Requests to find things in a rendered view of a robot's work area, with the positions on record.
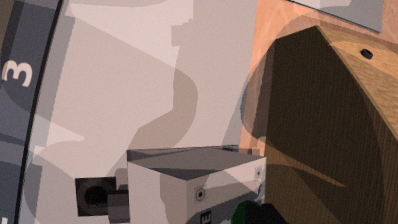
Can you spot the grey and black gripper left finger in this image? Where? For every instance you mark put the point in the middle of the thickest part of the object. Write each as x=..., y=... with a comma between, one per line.
x=254, y=215

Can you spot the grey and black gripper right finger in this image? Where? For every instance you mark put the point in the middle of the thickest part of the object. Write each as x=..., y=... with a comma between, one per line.
x=272, y=214

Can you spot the grey bench mat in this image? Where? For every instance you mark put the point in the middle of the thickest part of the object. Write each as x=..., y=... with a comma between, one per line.
x=128, y=75

